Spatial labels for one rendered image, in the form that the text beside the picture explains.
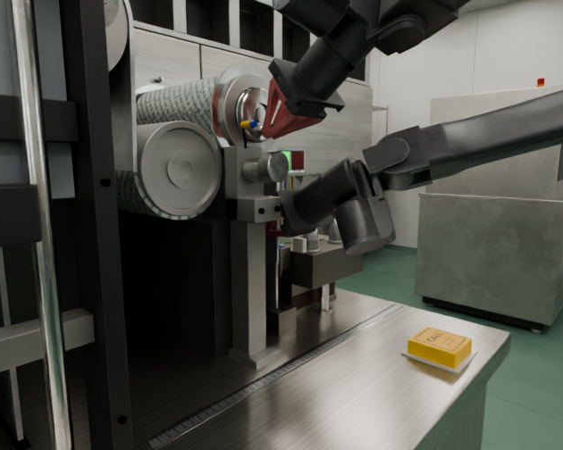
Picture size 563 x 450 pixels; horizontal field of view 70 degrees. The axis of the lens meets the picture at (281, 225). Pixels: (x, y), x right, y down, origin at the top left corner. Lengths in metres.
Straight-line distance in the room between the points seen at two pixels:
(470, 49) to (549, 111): 4.78
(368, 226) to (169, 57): 0.59
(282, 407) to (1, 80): 0.42
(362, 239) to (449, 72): 4.89
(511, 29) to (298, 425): 4.99
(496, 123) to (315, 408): 0.40
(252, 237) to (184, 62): 0.51
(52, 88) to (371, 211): 0.37
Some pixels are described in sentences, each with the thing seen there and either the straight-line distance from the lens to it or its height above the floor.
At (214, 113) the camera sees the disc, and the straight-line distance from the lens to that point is 0.56.
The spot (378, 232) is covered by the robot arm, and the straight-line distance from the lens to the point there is 0.52.
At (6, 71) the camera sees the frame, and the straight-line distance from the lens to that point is 0.36.
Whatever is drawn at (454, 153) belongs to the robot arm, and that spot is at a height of 1.19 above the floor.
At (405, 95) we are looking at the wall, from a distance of 5.54.
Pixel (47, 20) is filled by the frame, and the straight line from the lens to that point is 0.38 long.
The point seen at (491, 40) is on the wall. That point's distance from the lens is 5.28.
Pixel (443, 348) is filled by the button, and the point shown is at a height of 0.92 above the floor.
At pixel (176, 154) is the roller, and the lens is 0.52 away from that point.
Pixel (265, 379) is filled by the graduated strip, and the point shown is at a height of 0.90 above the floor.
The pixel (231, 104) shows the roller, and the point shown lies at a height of 1.26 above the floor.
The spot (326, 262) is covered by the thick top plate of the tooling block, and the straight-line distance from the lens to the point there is 0.71.
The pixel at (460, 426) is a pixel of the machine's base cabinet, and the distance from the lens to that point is 0.74.
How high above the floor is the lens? 1.19
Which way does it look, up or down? 9 degrees down
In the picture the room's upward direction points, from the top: straight up
